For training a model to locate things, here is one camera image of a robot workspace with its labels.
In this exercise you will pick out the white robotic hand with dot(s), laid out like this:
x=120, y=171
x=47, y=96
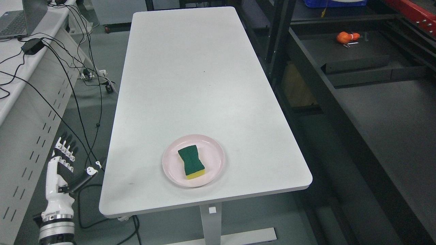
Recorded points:
x=59, y=179

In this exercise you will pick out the green yellow sponge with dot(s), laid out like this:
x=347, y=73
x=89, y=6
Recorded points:
x=193, y=167

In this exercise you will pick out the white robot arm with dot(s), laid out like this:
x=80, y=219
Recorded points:
x=56, y=230

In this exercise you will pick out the dark metal shelf rack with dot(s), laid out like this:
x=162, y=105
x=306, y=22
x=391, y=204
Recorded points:
x=363, y=114

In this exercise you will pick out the white side desk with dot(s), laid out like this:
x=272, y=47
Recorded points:
x=40, y=88

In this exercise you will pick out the white power strip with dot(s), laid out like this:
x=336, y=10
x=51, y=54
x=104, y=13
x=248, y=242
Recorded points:
x=87, y=75

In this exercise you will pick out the white table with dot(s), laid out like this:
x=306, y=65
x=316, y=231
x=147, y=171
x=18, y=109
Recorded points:
x=194, y=71

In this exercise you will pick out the pink round plate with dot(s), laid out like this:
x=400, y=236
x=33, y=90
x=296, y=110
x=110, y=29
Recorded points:
x=210, y=153

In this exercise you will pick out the black power adapter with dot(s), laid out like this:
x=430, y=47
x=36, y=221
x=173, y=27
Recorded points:
x=32, y=46

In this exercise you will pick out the grey laptop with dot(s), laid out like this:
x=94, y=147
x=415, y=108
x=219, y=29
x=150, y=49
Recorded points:
x=22, y=23

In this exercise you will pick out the blue plastic bin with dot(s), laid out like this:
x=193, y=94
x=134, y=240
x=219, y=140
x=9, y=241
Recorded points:
x=334, y=3

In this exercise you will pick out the orange toy object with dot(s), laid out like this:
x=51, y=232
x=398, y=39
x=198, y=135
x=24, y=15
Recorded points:
x=344, y=37

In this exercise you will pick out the red metal beam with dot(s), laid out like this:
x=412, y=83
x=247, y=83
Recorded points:
x=420, y=12

